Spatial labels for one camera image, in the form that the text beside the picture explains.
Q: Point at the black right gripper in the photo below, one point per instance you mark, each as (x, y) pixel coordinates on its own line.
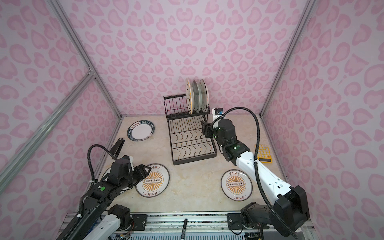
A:
(207, 130)

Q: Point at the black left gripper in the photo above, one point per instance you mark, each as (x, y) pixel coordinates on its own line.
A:
(142, 172)

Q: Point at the orange sunburst plate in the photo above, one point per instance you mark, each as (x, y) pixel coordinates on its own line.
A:
(155, 183)
(236, 185)

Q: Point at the white floral speckled plate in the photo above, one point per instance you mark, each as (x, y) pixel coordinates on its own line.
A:
(204, 95)

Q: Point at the cat pumpkin star plate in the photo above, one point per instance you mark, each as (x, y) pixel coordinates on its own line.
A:
(190, 96)

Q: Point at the light blue flower plate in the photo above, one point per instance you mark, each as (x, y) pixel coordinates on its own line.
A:
(197, 96)

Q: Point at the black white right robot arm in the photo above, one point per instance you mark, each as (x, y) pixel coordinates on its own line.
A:
(286, 207)

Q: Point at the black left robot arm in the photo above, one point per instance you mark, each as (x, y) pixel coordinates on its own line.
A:
(101, 194)

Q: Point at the black two-tier dish rack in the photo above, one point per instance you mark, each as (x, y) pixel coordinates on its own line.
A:
(188, 144)

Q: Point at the black stapler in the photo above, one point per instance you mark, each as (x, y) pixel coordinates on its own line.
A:
(117, 147)

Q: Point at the green-rim lettered white plate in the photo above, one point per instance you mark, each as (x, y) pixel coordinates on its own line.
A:
(140, 130)

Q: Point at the yellow calculator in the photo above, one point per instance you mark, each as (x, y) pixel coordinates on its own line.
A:
(264, 154)

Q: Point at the black marker pen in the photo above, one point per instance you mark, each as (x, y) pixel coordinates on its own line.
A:
(183, 234)

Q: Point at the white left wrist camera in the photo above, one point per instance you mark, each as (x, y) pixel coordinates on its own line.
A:
(128, 163)

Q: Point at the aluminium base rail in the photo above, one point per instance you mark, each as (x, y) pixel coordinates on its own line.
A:
(187, 226)

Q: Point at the diagonal aluminium frame bar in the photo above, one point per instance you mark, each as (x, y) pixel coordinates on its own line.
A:
(19, 160)

